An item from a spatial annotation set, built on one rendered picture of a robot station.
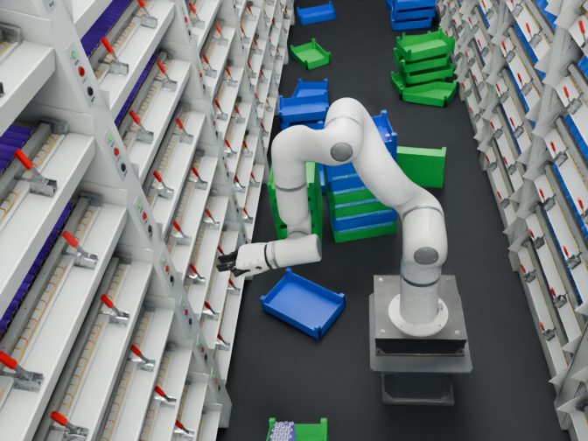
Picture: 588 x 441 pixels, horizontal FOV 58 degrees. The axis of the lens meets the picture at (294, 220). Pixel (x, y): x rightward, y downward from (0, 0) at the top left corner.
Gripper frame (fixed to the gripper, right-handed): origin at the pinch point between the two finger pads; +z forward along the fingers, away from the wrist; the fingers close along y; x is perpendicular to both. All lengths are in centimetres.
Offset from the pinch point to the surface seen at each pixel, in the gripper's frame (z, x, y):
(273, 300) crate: 7, -59, 32
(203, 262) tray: 12.2, -6.5, 8.8
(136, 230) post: 0.8, 40.7, -25.5
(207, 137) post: 6.2, 19.8, 44.5
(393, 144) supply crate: -55, -19, 71
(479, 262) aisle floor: -81, -76, 51
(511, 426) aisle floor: -79, -76, -24
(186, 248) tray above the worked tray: 7.2, 11.4, -2.3
